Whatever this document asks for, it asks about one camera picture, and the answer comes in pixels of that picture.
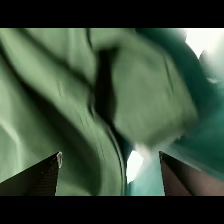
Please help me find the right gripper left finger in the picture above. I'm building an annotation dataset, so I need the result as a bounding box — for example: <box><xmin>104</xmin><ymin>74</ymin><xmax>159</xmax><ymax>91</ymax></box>
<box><xmin>0</xmin><ymin>151</ymin><xmax>64</xmax><ymax>197</ymax></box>

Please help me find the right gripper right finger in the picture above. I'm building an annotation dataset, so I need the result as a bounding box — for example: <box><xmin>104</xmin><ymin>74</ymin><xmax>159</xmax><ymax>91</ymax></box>
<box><xmin>158</xmin><ymin>150</ymin><xmax>224</xmax><ymax>197</ymax></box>

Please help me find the green T-shirt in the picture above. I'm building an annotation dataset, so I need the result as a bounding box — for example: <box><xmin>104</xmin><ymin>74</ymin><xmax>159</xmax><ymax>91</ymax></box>
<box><xmin>0</xmin><ymin>27</ymin><xmax>219</xmax><ymax>197</ymax></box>

